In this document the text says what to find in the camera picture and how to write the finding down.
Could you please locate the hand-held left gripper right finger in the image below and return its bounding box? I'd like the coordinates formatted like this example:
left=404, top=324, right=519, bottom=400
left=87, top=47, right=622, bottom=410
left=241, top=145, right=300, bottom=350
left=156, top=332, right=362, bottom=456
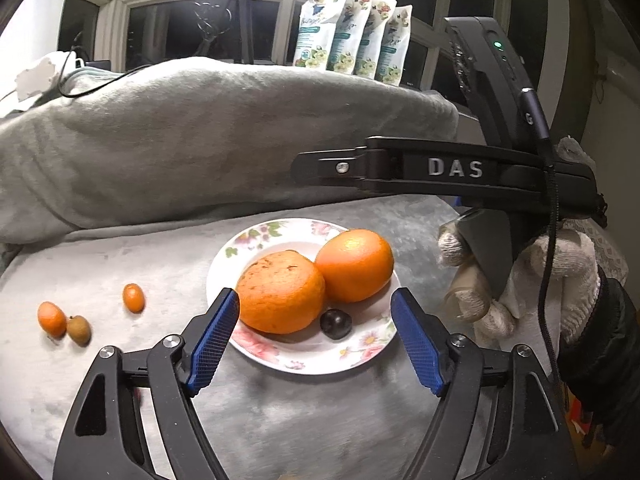
left=390, top=287, right=581, bottom=480

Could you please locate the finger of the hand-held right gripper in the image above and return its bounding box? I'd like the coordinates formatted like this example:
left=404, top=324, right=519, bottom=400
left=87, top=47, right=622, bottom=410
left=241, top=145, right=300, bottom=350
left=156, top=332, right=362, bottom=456
left=292, top=146, right=371, bottom=192

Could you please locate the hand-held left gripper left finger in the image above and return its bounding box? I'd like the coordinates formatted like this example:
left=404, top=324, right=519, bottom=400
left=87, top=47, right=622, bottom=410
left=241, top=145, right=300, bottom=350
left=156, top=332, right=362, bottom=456
left=52, top=287, right=241, bottom=480

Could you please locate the floral white plate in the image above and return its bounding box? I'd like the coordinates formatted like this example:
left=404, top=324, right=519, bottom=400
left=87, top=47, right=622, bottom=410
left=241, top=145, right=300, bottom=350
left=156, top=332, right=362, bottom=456
left=206, top=217, right=403, bottom=375

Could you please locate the rough spotted orange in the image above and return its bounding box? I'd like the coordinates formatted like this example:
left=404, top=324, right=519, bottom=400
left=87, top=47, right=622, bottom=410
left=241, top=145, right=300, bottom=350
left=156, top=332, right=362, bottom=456
left=235, top=250, right=327, bottom=335

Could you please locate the dark purple grape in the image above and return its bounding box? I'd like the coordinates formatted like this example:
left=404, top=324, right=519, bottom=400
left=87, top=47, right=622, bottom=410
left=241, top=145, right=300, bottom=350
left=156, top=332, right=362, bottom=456
left=320, top=309, right=353, bottom=339

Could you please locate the oval orange kumquat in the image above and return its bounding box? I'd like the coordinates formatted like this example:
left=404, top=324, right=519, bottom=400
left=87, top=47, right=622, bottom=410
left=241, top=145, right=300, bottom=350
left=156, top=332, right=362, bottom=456
left=123, top=283, right=146, bottom=314

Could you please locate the smooth large orange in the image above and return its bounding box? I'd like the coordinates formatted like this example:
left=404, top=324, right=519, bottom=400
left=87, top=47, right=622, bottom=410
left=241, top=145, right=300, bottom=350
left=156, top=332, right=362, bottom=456
left=314, top=228, right=395, bottom=304

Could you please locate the round orange kumquat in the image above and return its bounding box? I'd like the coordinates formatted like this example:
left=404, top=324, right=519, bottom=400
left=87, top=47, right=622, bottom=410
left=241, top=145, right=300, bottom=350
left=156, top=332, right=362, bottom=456
left=37, top=301, right=68, bottom=339

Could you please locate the person's right forearm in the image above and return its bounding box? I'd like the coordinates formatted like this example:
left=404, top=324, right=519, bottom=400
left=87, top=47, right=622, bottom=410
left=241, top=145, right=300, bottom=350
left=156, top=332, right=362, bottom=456
left=557, top=270, right=640, bottom=456

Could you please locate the person's right hand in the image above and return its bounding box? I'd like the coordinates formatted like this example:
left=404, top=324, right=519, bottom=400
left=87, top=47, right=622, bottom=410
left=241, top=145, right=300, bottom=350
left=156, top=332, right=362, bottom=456
left=437, top=135, right=628, bottom=347

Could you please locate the grey plush folded blanket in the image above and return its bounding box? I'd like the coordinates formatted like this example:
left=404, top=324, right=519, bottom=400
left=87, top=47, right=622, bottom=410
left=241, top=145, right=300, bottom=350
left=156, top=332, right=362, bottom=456
left=0, top=57, right=461, bottom=246

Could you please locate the grey plush mat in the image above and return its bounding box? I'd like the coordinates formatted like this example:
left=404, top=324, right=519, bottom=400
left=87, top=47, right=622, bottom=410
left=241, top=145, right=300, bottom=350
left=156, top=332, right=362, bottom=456
left=0, top=190, right=501, bottom=480

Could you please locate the floral refill pouch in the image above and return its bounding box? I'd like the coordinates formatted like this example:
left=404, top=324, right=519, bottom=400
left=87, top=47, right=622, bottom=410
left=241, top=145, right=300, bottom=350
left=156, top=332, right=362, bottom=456
left=355, top=0, right=396, bottom=81
left=375, top=5, right=413, bottom=86
left=327, top=0, right=373, bottom=77
left=292, top=0, right=351, bottom=71

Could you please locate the black tripod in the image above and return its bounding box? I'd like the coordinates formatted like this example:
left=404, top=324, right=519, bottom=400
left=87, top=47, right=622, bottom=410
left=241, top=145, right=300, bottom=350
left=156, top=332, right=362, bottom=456
left=192, top=0, right=256, bottom=65

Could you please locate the blue face mask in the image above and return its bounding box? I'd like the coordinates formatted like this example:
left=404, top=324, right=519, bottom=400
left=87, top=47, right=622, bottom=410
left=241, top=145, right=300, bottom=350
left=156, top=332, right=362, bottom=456
left=60, top=67, right=126, bottom=91

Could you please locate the white power strip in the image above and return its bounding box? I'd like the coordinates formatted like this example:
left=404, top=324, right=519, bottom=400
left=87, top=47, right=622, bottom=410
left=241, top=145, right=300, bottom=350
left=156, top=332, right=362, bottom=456
left=15, top=57, right=63, bottom=103

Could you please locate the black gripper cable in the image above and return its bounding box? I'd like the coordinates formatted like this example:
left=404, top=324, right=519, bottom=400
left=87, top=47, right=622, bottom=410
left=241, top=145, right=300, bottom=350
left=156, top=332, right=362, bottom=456
left=517, top=87, right=563, bottom=381

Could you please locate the white window frame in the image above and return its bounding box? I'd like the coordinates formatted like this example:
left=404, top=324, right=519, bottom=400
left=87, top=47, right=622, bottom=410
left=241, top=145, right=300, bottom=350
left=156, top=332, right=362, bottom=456
left=57, top=0, right=566, bottom=106

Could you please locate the black power cable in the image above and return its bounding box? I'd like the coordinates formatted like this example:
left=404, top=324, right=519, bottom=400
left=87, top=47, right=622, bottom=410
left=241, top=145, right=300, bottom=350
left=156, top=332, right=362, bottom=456
left=56, top=30, right=151, bottom=100

